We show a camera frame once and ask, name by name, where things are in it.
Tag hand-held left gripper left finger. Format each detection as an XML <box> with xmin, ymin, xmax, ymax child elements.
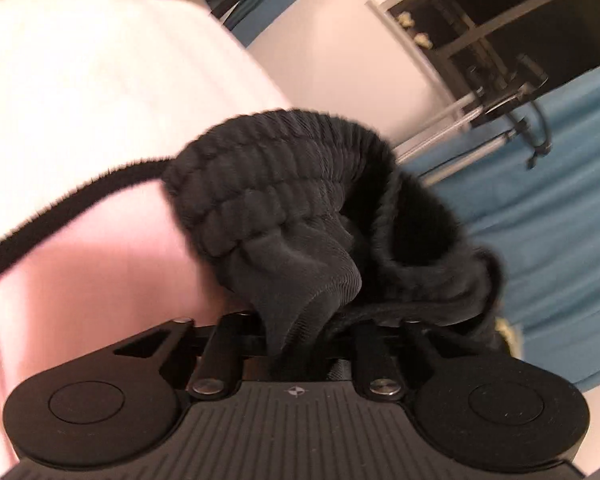
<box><xmin>111</xmin><ymin>311</ymin><xmax>262</xmax><ymax>401</ymax></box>

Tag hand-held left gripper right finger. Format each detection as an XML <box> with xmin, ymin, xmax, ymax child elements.
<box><xmin>351</xmin><ymin>318</ymin><xmax>462</xmax><ymax>402</ymax></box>

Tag black corduroy shorts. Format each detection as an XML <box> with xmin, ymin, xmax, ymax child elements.
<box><xmin>0</xmin><ymin>107</ymin><xmax>511</xmax><ymax>381</ymax></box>

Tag wide blue curtain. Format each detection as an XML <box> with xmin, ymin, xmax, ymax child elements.
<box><xmin>405</xmin><ymin>62</ymin><xmax>600</xmax><ymax>393</ymax></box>

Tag metal tripod stand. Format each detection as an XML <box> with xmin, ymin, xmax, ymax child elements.
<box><xmin>395</xmin><ymin>52</ymin><xmax>553</xmax><ymax>188</ymax></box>

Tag narrow blue curtain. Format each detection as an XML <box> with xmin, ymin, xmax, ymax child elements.
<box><xmin>200</xmin><ymin>0</ymin><xmax>303</xmax><ymax>46</ymax></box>

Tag dark window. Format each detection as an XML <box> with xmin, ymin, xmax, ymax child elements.
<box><xmin>365</xmin><ymin>0</ymin><xmax>600</xmax><ymax>133</ymax></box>

